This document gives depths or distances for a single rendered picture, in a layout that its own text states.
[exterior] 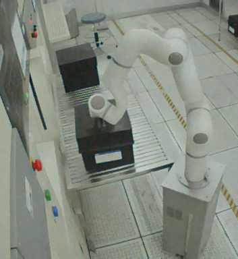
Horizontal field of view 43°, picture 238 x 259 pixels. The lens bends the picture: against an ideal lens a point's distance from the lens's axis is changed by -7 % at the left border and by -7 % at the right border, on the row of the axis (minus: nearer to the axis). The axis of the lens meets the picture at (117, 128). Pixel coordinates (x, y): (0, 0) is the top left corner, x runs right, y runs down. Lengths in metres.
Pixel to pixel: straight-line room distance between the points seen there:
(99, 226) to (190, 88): 1.48
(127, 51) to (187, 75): 0.25
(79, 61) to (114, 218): 1.21
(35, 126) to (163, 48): 0.93
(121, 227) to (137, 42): 1.57
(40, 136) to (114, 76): 0.72
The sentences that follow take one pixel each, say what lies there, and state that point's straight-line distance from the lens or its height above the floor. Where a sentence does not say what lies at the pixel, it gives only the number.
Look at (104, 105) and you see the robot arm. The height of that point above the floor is 1.25.
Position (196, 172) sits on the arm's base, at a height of 0.85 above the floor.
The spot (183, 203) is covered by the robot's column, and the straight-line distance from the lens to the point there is 1.69.
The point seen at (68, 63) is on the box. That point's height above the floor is 1.01.
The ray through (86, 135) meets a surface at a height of 1.01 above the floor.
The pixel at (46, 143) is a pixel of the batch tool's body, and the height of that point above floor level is 0.87.
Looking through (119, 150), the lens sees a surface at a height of 0.88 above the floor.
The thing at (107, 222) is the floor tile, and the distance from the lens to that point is 2.45.
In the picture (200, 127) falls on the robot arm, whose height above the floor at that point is 1.17.
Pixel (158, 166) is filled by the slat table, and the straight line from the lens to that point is 1.74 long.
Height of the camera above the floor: 2.03
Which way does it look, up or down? 40 degrees down
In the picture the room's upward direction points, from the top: 9 degrees counter-clockwise
